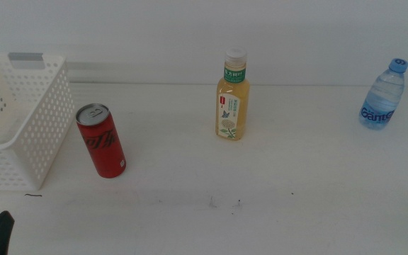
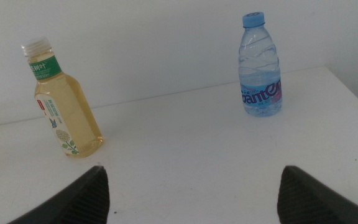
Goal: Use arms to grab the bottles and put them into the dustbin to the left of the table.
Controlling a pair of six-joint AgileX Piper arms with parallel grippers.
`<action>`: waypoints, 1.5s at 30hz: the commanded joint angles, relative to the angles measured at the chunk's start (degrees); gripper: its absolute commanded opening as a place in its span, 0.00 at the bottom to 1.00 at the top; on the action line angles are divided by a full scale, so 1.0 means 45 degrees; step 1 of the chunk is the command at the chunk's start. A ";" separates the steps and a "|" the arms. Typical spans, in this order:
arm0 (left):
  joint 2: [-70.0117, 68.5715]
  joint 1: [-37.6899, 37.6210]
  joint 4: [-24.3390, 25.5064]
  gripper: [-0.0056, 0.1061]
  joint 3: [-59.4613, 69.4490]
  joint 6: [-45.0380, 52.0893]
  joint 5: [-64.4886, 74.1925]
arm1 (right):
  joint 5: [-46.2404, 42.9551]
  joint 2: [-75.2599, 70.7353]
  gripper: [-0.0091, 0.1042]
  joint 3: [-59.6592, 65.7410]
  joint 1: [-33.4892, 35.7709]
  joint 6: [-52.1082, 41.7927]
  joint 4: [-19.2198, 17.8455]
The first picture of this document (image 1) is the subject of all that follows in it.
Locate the yellow tea bottle green label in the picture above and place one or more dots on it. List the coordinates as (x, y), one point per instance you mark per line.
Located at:
(233, 106)

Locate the red cola can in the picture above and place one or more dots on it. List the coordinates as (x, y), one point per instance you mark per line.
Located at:
(103, 148)

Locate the clear water bottle blue cap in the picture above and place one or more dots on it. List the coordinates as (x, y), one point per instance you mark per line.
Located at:
(382, 99)

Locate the white perforated plastic basket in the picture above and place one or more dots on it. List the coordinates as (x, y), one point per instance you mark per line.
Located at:
(53, 117)

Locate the small black thread scrap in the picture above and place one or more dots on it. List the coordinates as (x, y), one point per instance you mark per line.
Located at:
(34, 195)

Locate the pale grey wall trunking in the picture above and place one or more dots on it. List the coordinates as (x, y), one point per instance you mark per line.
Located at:
(119, 72)

